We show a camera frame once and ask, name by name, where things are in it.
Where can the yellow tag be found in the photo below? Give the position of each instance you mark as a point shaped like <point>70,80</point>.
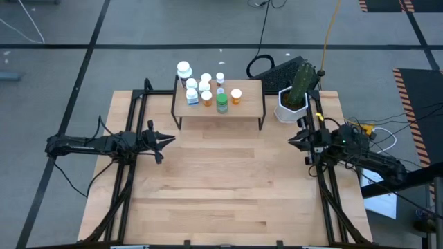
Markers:
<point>319,117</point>

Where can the large white medicine bottle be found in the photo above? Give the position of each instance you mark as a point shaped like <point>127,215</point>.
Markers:
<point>183,67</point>

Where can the wooden shelf black metal legs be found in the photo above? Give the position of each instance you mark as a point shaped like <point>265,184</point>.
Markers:
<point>242,103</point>

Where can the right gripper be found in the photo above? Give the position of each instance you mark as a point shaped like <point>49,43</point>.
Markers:
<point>320,143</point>

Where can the black mat orange striped edge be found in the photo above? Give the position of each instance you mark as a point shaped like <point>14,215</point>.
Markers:
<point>384,4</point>
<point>425,103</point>

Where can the black keyboard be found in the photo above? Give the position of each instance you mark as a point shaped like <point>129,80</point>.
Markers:
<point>277,77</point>

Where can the cactus in white pot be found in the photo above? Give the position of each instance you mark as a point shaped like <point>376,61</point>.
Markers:
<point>290,110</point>

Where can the black metal bar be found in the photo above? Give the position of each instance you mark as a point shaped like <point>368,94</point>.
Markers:
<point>398,183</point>

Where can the small dark bottle white cap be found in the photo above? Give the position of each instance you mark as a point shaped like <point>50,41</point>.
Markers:
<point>220,76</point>

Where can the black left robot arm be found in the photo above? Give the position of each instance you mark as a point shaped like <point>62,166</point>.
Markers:
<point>79,143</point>

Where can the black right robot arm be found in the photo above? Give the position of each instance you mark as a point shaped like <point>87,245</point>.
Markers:
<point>380,162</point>

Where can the grey floor block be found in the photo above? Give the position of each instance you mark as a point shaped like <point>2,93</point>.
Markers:
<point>8,76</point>

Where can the orange pill bottle white cap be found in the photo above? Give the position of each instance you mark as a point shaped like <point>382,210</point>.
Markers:
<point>206,76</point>
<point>236,93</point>
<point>207,95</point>

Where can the green-capped bottle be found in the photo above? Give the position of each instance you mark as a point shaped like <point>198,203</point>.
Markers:
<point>222,100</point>

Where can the black aluminium table frame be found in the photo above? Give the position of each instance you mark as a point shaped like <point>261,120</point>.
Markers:
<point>138,92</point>

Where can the white-screen monitor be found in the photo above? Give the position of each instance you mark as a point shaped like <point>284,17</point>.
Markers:
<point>380,205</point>

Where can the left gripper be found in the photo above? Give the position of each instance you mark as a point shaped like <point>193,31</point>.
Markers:
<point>149,140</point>

